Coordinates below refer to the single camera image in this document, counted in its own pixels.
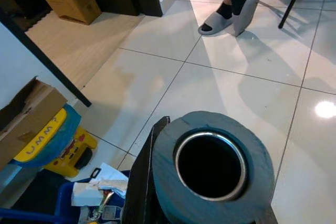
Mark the black foam puzzle mat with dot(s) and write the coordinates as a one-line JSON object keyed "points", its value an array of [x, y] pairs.
{"points": [[31, 22]]}

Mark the white paper scrap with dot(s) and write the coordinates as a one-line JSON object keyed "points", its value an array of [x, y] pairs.
{"points": [[84, 193]]}

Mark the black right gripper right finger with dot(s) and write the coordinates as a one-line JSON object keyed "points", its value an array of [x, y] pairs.
{"points": [[269, 218]]}

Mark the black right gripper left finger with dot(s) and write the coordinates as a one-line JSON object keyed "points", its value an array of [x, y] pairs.
{"points": [[141, 187]]}

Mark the blue dustpan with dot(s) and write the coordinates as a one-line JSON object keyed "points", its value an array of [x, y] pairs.
{"points": [[64, 200]]}

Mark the torn flat cardboard box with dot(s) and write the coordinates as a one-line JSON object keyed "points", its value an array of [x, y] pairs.
{"points": [[31, 119]]}

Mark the crumpled white paper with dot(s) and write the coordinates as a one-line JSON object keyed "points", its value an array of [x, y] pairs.
{"points": [[110, 175]]}

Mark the black metal chair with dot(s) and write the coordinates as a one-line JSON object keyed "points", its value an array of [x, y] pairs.
{"points": [[291, 3]]}

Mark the black wall edge trim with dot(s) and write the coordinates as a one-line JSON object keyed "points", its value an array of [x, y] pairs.
{"points": [[39, 55]]}

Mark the grey slide sandal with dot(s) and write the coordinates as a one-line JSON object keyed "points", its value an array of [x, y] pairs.
{"points": [[246, 14], [218, 19]]}

